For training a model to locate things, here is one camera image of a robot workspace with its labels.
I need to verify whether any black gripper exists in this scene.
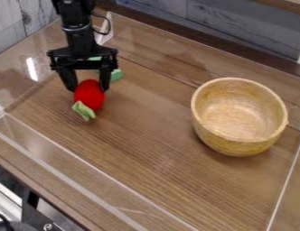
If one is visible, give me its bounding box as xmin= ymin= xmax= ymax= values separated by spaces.
xmin=46 ymin=45 xmax=120 ymax=92

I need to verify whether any red plush strawberry toy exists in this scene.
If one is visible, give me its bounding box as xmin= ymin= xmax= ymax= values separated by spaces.
xmin=71 ymin=79 xmax=106 ymax=121

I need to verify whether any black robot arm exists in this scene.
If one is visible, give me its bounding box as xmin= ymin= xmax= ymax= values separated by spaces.
xmin=46 ymin=0 xmax=120 ymax=92

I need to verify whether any green foam block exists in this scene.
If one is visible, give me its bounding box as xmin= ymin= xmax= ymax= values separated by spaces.
xmin=89 ymin=57 xmax=122 ymax=81

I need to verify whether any wooden bowl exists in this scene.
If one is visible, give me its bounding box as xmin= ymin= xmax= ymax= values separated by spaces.
xmin=192 ymin=78 xmax=289 ymax=157

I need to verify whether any clear acrylic corner bracket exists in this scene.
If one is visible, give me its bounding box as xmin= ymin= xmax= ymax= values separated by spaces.
xmin=93 ymin=12 xmax=114 ymax=45

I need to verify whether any black table frame bracket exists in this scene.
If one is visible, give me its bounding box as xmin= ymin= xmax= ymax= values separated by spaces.
xmin=21 ymin=190 xmax=65 ymax=231

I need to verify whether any black cable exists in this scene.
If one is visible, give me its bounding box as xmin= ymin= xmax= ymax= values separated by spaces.
xmin=0 ymin=211 xmax=18 ymax=231

